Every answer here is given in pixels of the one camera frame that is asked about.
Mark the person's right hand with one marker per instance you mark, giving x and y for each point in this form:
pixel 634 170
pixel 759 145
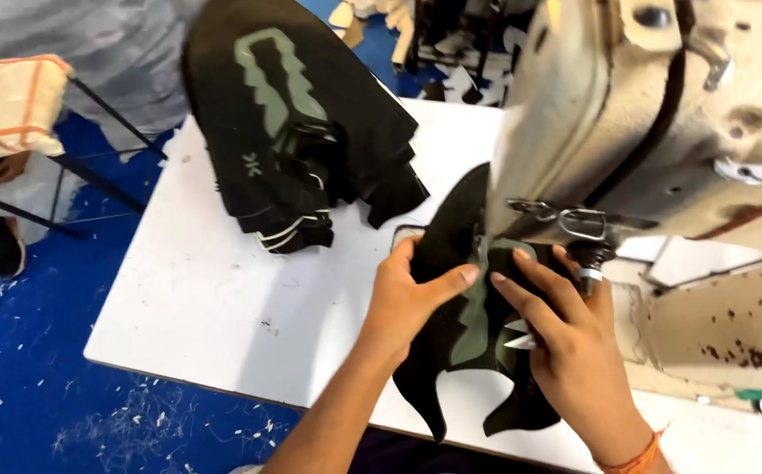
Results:
pixel 568 342

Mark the person's left hand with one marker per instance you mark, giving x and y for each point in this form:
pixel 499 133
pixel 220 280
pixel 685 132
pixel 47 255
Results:
pixel 399 304

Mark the dark green shoe piece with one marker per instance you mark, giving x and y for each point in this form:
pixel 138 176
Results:
pixel 470 309

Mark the small silver thread snips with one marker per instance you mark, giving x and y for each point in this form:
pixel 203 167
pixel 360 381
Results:
pixel 520 336

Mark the beige industrial sewing machine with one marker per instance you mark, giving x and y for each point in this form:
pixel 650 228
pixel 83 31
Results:
pixel 664 164

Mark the stack of dark shoe uppers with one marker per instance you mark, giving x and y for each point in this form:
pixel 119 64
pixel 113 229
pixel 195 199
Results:
pixel 295 125

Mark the heap of shoe material scraps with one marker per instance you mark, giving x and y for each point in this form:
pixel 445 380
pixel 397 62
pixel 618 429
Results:
pixel 447 46

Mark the cream cushioned metal chair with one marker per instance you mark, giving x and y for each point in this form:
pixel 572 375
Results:
pixel 19 125

